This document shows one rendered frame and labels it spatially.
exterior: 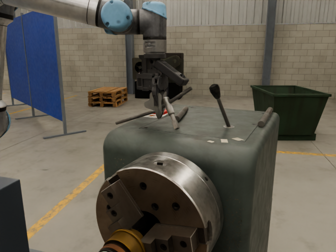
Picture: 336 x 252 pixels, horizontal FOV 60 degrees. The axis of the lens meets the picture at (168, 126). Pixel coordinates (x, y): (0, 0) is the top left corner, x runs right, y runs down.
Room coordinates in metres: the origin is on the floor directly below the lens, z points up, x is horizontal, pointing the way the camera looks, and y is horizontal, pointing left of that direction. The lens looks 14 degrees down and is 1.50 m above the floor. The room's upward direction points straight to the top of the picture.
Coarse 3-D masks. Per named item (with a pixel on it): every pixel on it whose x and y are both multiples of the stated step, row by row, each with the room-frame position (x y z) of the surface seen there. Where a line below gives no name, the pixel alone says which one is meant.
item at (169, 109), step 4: (164, 100) 0.95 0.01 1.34; (168, 100) 0.95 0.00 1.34; (164, 104) 0.94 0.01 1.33; (168, 104) 0.94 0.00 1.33; (168, 108) 0.93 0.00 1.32; (172, 108) 0.93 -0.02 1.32; (168, 112) 0.92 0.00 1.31; (172, 112) 0.92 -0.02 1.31; (172, 116) 0.91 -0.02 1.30; (172, 120) 0.91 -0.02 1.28; (176, 120) 0.91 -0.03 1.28; (172, 124) 0.90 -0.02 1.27; (176, 124) 0.90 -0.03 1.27; (176, 128) 0.90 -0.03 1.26
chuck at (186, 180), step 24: (144, 168) 0.63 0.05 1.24; (168, 168) 0.64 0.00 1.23; (144, 192) 0.63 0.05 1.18; (168, 192) 0.60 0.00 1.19; (192, 192) 0.60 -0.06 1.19; (96, 216) 0.69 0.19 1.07; (144, 216) 0.70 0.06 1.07; (168, 216) 0.60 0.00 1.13; (192, 216) 0.57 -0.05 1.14; (216, 216) 0.62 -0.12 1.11
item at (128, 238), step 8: (120, 232) 0.55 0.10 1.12; (128, 232) 0.55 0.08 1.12; (136, 232) 0.57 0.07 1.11; (112, 240) 0.53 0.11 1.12; (120, 240) 0.52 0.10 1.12; (128, 240) 0.53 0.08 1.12; (136, 240) 0.54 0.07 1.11; (104, 248) 0.51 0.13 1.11; (112, 248) 0.50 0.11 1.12; (120, 248) 0.51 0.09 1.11; (128, 248) 0.51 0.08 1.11; (136, 248) 0.52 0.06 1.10; (144, 248) 0.53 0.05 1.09
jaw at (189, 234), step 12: (156, 228) 0.59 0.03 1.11; (168, 228) 0.58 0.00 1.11; (180, 228) 0.57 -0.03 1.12; (192, 228) 0.57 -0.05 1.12; (204, 228) 0.57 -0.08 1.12; (144, 240) 0.54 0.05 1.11; (156, 240) 0.55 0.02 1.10; (168, 240) 0.54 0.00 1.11; (180, 240) 0.54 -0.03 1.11; (192, 240) 0.54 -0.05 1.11; (204, 240) 0.56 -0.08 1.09
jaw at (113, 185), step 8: (112, 184) 0.63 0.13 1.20; (120, 184) 0.65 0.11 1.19; (104, 192) 0.63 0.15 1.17; (112, 192) 0.62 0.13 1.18; (120, 192) 0.63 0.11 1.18; (128, 192) 0.65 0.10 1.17; (112, 200) 0.62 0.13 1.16; (120, 200) 0.61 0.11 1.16; (128, 200) 0.63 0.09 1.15; (112, 208) 0.60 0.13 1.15; (120, 208) 0.59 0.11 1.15; (128, 208) 0.61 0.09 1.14; (136, 208) 0.63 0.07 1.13; (112, 216) 0.60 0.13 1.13; (120, 216) 0.59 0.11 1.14; (128, 216) 0.59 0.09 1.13; (136, 216) 0.61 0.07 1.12; (112, 224) 0.57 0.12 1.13; (120, 224) 0.56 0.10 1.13; (128, 224) 0.58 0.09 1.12; (112, 232) 0.57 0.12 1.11
